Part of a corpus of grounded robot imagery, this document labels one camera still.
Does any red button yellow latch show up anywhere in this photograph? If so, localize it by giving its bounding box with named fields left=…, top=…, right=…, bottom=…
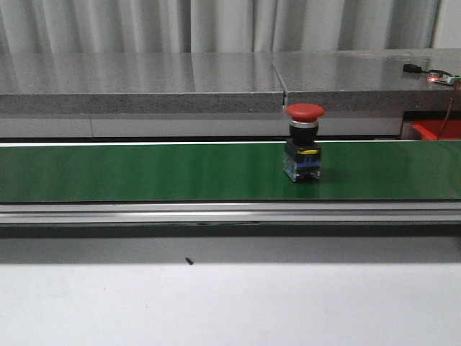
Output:
left=283, top=103, right=326, bottom=182

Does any green conveyor belt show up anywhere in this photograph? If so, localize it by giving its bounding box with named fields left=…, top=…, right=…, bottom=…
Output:
left=1, top=141, right=460, bottom=203

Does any grey stone countertop left slab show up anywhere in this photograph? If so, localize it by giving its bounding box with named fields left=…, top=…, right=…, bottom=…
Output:
left=1, top=53, right=284, bottom=114

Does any grey stone countertop slab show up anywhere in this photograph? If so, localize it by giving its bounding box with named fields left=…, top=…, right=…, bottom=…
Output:
left=272, top=48, right=460, bottom=112
left=1, top=53, right=284, bottom=114

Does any white cabinet front panel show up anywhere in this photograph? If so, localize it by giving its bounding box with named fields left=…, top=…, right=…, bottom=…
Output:
left=1, top=110, right=403, bottom=138

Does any grey stone countertop right slab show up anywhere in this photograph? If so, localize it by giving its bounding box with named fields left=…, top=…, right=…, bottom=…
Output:
left=272, top=48, right=460, bottom=112

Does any red plastic tray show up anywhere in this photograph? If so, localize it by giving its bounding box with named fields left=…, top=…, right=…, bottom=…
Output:
left=411, top=119, right=461, bottom=141

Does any black connector plug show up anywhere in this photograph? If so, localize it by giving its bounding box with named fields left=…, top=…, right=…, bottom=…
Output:
left=403, top=64, right=423, bottom=74

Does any small green circuit board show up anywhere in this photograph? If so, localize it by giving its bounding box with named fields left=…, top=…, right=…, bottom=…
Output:
left=429, top=75, right=460, bottom=86

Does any grey pleated curtain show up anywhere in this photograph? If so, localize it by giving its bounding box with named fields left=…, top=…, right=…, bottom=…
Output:
left=1, top=1, right=441, bottom=53

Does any aluminium conveyor frame rail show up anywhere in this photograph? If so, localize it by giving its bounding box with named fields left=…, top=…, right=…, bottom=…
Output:
left=1, top=200, right=460, bottom=226

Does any red black wire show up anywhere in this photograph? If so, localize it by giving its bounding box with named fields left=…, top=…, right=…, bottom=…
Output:
left=417, top=68, right=459, bottom=141

